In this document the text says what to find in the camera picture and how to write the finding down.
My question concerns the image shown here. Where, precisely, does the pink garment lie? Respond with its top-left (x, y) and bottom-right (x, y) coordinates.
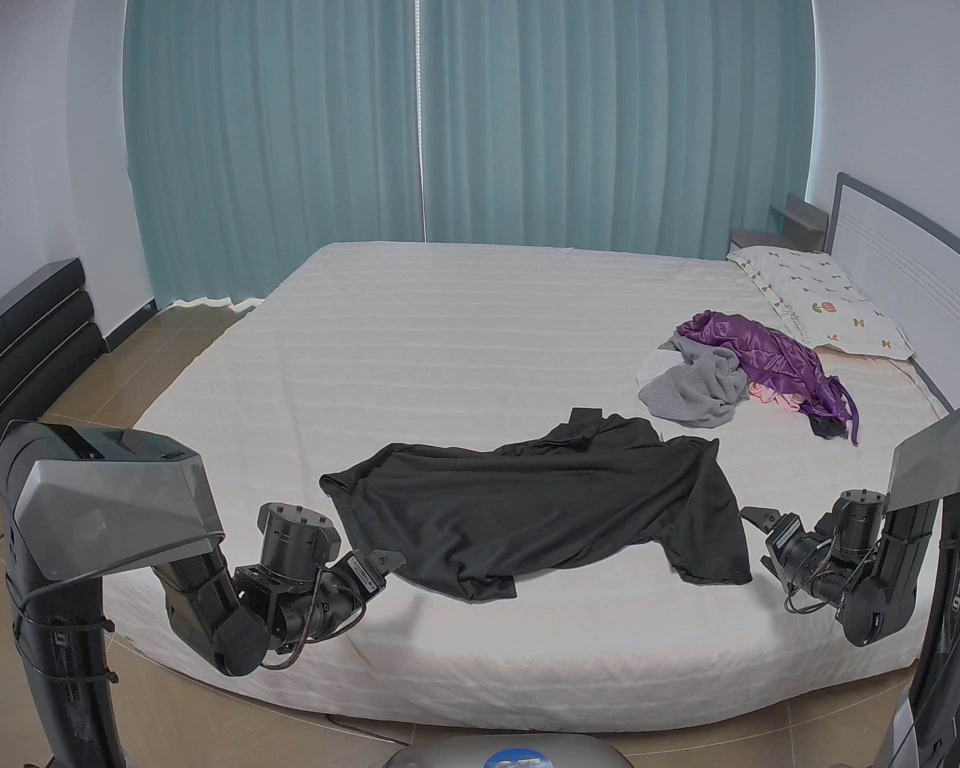
top-left (746, 378), bottom-right (807, 414)

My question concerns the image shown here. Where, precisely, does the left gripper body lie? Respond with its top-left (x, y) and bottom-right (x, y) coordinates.
top-left (315, 562), bottom-right (372, 636)

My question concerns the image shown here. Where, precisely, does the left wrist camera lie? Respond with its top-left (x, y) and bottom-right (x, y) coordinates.
top-left (345, 551), bottom-right (380, 601)

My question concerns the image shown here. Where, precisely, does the bed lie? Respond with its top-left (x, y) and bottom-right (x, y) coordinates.
top-left (97, 171), bottom-right (960, 736)

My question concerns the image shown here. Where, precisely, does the black cable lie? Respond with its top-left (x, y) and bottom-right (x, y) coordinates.
top-left (15, 528), bottom-right (226, 603)
top-left (781, 573), bottom-right (835, 618)

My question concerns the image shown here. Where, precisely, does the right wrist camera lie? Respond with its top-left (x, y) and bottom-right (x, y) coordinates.
top-left (763, 516), bottom-right (800, 558)

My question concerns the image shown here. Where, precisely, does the grey garment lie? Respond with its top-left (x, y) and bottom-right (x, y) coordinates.
top-left (637, 333), bottom-right (751, 430)

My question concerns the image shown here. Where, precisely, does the grey bedside table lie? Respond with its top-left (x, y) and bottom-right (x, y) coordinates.
top-left (729, 193), bottom-right (830, 256)

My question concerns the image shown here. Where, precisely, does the blue-green curtain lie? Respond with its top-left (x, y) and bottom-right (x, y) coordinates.
top-left (416, 0), bottom-right (819, 261)
top-left (121, 0), bottom-right (427, 315)

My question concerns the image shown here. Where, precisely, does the black T-shirt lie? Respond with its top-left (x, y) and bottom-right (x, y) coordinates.
top-left (320, 407), bottom-right (753, 603)

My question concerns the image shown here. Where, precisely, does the purple satin garment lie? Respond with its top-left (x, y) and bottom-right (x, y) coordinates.
top-left (675, 309), bottom-right (864, 447)

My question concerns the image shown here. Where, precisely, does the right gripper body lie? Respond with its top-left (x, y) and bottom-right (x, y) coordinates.
top-left (772, 534), bottom-right (828, 595)

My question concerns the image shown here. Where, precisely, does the white printed pillow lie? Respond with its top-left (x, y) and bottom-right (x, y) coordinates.
top-left (726, 246), bottom-right (918, 363)

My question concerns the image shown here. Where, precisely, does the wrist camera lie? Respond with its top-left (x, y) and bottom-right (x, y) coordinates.
top-left (763, 516), bottom-right (800, 558)
top-left (345, 551), bottom-right (380, 601)

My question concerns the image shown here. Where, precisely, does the white garment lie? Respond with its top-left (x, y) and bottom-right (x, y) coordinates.
top-left (636, 348), bottom-right (680, 387)

